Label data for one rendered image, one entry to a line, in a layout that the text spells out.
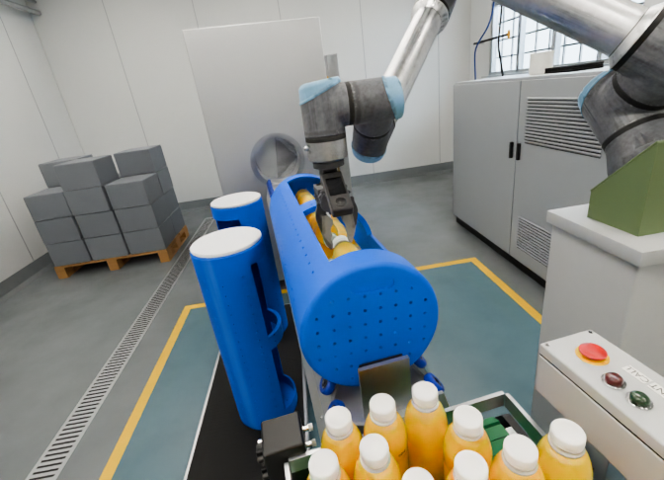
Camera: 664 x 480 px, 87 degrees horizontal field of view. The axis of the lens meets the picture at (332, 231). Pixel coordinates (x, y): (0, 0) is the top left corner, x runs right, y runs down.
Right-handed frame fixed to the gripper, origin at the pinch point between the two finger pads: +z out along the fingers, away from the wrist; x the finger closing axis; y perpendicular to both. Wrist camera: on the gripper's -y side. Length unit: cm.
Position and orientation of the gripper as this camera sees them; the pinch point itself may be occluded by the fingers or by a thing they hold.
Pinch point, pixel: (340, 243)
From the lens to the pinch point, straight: 85.3
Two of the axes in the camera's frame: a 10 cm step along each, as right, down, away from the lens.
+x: -9.7, 2.0, -1.7
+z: 1.2, 9.2, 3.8
